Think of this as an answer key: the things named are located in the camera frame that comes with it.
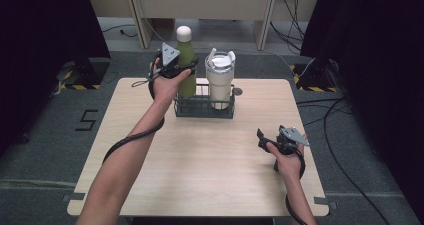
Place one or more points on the beige desk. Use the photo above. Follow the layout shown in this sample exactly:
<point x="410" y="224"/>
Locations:
<point x="233" y="1"/>

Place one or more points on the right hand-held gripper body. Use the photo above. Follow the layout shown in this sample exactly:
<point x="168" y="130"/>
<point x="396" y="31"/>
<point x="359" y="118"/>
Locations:
<point x="293" y="138"/>

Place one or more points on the black curtain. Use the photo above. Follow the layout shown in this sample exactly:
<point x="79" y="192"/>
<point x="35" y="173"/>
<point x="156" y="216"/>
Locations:
<point x="40" y="51"/>
<point x="376" y="51"/>

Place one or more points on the round grey table grommet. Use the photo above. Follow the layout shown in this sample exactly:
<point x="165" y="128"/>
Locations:
<point x="238" y="91"/>

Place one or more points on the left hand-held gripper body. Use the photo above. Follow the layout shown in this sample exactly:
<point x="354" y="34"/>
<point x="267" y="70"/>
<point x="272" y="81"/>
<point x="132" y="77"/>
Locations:
<point x="169" y="56"/>

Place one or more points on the stand base with striped tape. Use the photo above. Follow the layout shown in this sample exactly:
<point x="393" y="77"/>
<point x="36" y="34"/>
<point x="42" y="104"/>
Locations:
<point x="87" y="72"/>
<point x="315" y="76"/>

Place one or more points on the grey floor tape piece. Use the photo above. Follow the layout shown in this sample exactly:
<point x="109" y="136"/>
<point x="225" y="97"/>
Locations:
<point x="75" y="196"/>
<point x="328" y="203"/>

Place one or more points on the white tumbler with lid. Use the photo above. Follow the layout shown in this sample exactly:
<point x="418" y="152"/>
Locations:
<point x="220" y="78"/>

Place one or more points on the person's left hand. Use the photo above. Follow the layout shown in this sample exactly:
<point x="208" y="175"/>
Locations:
<point x="166" y="86"/>

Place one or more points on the green bottle with white cap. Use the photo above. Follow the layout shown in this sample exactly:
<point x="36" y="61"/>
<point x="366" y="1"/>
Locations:
<point x="186" y="56"/>

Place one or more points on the person's right hand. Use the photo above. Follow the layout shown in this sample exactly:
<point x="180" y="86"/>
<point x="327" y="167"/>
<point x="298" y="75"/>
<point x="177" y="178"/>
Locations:
<point x="288" y="163"/>

